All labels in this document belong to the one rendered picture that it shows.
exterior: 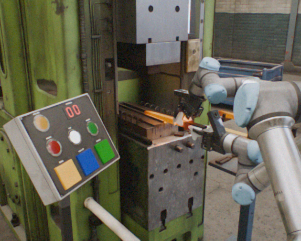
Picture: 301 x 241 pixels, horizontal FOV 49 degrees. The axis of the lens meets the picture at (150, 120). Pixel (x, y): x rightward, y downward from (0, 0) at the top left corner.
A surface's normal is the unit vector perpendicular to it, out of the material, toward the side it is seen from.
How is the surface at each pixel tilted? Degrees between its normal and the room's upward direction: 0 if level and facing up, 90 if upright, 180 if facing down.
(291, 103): 76
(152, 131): 90
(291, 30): 90
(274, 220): 0
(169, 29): 90
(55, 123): 60
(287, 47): 90
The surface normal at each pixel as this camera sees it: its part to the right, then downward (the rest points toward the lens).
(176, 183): 0.62, 0.25
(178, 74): -0.79, 0.19
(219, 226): 0.00, -0.95
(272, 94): 0.11, -0.51
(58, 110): 0.77, -0.35
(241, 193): -0.35, 0.29
